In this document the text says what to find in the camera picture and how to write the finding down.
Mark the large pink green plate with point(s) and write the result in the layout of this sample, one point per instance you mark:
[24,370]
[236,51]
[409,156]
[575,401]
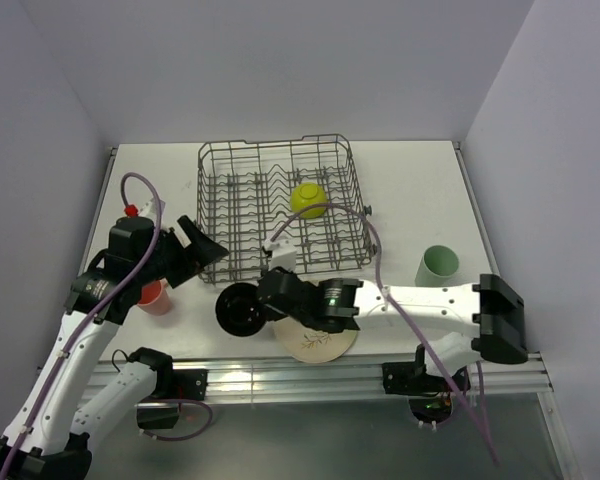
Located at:
[310,346]

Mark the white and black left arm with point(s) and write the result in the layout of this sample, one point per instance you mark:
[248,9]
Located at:
[51,437]

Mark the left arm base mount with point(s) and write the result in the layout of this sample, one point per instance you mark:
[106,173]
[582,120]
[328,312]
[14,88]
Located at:
[182,401]

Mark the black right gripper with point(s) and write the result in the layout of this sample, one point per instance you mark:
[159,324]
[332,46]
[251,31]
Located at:
[274,309]

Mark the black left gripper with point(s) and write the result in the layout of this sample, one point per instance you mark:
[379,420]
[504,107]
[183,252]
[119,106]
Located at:
[193,257]

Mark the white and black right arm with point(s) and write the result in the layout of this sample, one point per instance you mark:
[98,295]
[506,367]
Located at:
[455,325]

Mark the black bowl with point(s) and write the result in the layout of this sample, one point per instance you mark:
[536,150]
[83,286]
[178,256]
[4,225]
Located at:
[238,311]

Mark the lime green bowl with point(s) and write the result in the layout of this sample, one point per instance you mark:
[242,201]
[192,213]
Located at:
[309,198]

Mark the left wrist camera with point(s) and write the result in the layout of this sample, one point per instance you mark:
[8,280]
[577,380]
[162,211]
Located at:
[149,210]

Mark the pink cup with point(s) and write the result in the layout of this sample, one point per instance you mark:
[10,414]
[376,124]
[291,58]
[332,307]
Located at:
[155,299]

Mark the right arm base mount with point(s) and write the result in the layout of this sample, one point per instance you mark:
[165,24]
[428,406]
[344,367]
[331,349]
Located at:
[430,398]

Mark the grey wire dish rack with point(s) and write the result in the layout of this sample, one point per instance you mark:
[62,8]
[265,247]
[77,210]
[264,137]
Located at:
[244,192]

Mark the pale green cup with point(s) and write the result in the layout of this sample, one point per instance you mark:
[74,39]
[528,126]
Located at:
[438,266]

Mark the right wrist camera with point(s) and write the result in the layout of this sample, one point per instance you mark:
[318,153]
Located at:
[281,253]

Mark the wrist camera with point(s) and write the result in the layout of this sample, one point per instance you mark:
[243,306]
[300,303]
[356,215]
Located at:
[281,253]
[149,210]

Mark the aluminium rail frame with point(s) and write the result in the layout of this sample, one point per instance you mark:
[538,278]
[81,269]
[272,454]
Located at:
[283,379]

